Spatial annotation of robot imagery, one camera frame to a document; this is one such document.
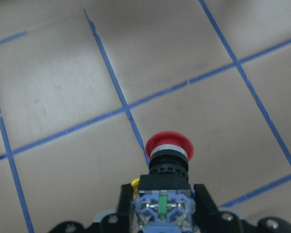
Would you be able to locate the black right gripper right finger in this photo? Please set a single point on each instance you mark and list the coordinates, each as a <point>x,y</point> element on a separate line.
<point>206,214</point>

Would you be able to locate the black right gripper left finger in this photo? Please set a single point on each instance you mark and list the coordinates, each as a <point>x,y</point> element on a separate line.
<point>124,210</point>

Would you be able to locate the red emergency stop button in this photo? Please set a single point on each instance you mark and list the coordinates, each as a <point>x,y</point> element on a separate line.
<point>163,199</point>

